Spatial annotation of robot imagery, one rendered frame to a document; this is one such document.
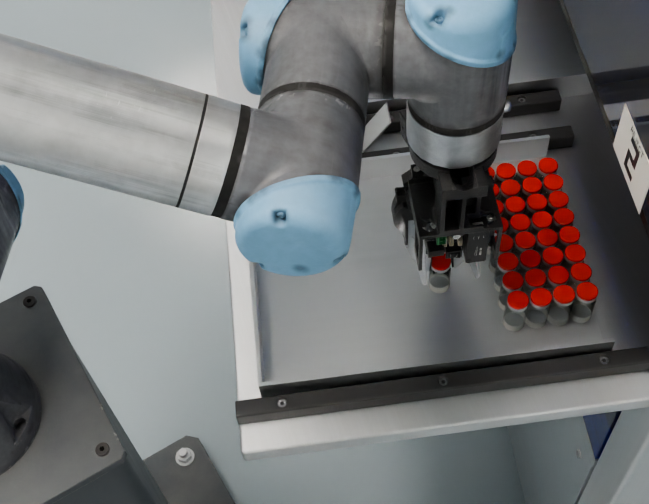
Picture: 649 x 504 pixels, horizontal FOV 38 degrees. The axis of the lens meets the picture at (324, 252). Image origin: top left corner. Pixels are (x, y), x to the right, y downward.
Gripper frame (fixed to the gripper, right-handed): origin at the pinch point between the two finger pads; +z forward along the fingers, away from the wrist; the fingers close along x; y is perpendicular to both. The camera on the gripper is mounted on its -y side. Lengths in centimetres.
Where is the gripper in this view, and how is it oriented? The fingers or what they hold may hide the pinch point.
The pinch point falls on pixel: (440, 253)
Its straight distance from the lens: 93.9
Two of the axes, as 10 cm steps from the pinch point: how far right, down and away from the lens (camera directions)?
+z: 0.7, 5.6, 8.3
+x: 9.9, -1.3, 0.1
